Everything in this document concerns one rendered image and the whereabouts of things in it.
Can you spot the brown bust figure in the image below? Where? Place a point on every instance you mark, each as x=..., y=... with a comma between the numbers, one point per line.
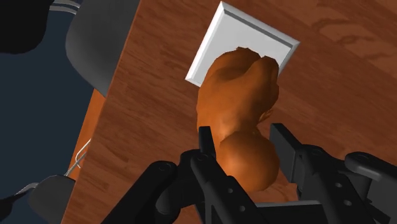
x=240, y=121

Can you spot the white square plate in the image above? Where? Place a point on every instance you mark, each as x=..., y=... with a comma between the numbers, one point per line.
x=235, y=37

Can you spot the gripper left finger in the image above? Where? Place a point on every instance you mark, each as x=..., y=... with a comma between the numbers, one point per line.
x=198, y=183

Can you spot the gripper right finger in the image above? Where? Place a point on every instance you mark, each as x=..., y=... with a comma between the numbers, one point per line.
x=325, y=176

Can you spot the wooden desk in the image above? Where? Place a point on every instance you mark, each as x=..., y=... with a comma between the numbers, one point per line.
x=155, y=108

